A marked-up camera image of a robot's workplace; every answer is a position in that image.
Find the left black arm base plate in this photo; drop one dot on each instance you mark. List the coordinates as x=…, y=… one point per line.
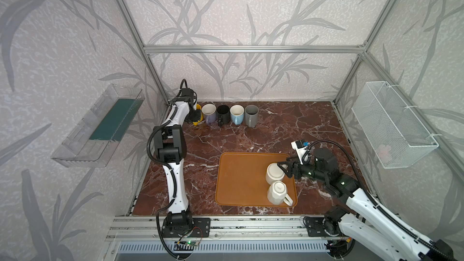
x=197, y=227

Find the cream round mug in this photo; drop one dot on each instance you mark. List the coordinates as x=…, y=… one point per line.
x=274, y=173

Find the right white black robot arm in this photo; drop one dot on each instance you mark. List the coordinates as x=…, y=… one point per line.
x=361, y=217

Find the light blue mug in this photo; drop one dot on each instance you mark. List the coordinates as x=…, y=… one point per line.
x=237, y=114

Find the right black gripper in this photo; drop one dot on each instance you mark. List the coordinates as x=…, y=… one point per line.
x=292, y=168

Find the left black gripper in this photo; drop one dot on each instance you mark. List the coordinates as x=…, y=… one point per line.
x=195, y=115

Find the aluminium front rail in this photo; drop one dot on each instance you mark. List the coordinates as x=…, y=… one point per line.
x=237, y=227

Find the black mug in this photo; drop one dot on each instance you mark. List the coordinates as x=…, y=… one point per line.
x=223, y=115

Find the brown rectangular tray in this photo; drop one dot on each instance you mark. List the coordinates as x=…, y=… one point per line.
x=241, y=178

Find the pink item in basket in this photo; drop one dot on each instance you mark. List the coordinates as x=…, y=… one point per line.
x=384, y=153

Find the clear plastic wall bin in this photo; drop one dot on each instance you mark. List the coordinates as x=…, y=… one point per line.
x=96, y=137

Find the purple mug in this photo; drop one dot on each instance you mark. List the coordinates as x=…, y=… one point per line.
x=210, y=113

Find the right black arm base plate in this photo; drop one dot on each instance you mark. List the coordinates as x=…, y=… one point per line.
x=316, y=226

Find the white faceted mug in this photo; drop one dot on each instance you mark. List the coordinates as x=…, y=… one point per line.
x=278, y=194

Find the grey mug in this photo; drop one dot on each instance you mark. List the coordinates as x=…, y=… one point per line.
x=251, y=115

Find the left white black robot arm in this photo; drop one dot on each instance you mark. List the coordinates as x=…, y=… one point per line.
x=167, y=146

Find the yellow mug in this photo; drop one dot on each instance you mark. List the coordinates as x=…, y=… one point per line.
x=197, y=115

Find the green circuit board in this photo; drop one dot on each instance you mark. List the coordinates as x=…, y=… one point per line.
x=184, y=244

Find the white wire mesh basket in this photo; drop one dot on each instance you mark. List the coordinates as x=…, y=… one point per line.
x=386, y=119

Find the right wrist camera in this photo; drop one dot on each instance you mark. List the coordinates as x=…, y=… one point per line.
x=302, y=149

